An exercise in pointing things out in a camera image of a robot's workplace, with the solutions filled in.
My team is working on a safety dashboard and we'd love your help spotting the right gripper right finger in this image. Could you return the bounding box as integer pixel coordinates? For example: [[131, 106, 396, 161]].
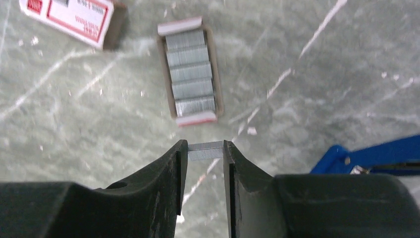
[[223, 141, 420, 238]]

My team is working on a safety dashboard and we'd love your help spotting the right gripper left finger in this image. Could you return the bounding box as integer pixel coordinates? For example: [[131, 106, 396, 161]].
[[0, 140, 188, 238]]

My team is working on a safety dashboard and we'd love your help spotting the grey staple strip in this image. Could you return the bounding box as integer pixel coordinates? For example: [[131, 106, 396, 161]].
[[188, 141, 223, 161]]

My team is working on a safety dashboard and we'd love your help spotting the staple box tray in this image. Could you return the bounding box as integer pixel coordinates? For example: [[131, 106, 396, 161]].
[[157, 16, 224, 127]]

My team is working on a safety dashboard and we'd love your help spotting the red white staple box sleeve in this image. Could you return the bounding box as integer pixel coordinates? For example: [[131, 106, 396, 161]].
[[19, 0, 127, 50]]

